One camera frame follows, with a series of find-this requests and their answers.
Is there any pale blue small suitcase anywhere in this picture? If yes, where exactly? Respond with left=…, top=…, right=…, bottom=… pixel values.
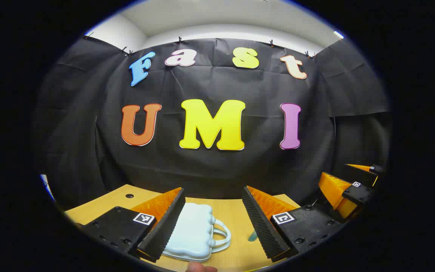
left=162, top=202, right=231, bottom=263

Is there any black backdrop cloth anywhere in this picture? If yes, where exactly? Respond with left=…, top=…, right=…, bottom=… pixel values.
left=32, top=36, right=392, bottom=210

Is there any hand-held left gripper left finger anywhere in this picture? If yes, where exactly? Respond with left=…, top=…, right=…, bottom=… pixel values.
left=76, top=187, right=186, bottom=263

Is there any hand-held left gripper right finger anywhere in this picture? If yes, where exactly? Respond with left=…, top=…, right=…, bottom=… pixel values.
left=242, top=185, right=346, bottom=263

